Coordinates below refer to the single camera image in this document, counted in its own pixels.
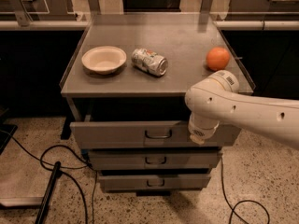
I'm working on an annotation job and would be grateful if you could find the grey top drawer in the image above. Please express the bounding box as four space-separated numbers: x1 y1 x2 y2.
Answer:
69 114 242 150

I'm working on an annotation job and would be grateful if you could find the grey drawer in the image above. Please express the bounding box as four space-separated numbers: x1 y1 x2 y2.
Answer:
99 169 210 192
69 114 242 150
89 148 221 170

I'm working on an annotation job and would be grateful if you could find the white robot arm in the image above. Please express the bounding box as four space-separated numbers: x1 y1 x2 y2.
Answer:
185 70 299 149

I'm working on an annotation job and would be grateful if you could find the grey bottom drawer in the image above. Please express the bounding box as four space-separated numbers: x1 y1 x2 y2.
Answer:
99 169 210 192

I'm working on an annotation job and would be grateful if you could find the grey drawer cabinet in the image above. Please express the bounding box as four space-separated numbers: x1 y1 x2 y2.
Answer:
59 12 256 198

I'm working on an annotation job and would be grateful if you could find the grey middle drawer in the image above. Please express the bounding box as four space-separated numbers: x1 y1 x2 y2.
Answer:
89 148 221 170

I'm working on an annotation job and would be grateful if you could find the orange fruit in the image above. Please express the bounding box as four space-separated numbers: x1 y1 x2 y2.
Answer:
206 47 230 71

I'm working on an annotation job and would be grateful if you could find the crushed silver soda can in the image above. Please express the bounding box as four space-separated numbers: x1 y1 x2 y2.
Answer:
131 49 168 77

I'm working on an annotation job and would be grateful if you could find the white paper bowl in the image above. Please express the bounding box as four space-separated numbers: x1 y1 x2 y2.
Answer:
81 46 127 75

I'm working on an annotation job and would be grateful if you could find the black bar on floor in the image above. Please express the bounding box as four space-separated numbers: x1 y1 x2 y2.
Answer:
35 161 61 224

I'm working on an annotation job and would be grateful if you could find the black cable on right floor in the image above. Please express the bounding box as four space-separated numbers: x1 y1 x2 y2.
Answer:
220 158 271 224

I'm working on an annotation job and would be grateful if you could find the black cable on floor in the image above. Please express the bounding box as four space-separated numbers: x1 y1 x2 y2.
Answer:
0 129 98 224
220 158 271 224

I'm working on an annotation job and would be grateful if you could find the black cable on left floor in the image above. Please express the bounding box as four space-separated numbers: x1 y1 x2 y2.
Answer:
0 129 98 224

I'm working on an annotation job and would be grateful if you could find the white horizontal rail pipe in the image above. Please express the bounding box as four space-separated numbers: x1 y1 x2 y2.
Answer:
0 21 299 31

